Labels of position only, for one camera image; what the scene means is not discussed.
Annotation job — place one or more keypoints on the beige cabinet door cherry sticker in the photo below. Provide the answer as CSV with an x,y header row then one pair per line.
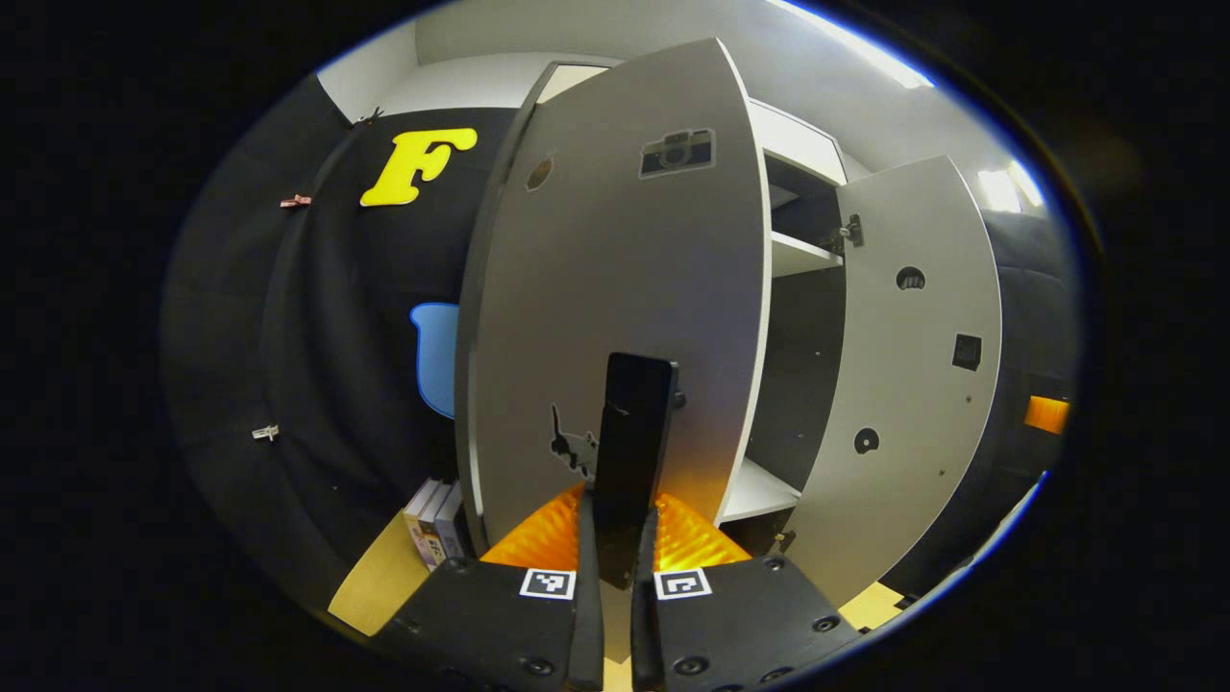
x,y
913,404

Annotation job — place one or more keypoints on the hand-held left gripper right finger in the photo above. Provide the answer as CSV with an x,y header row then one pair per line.
x,y
646,634

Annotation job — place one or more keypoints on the black clip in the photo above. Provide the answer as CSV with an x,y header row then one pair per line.
x,y
371,116

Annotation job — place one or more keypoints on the white clip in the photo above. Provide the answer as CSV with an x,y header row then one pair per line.
x,y
265,432

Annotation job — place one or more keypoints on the white cabinet shelf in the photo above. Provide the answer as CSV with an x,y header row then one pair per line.
x,y
764,490
798,255

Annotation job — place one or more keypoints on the red clip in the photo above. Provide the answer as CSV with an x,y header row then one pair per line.
x,y
296,201

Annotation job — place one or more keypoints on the grey-blue book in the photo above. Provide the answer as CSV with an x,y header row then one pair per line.
x,y
452,524

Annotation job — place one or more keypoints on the beige cabinet door camera sticker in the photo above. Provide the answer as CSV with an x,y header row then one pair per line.
x,y
615,269

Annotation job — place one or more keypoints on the small ceiling light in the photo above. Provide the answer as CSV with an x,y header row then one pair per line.
x,y
1004,187

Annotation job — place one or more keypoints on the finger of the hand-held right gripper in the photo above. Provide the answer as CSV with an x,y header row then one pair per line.
x,y
1045,415

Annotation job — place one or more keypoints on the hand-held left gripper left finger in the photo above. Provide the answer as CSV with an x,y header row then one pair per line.
x,y
588,625

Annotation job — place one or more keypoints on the white cabinet bottom shelf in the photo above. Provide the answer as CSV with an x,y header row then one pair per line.
x,y
764,490

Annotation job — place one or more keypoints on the dark spine book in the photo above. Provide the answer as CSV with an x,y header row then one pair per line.
x,y
433,543

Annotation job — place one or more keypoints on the beige double-door shoe cabinet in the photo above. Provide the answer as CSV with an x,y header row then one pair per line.
x,y
802,365

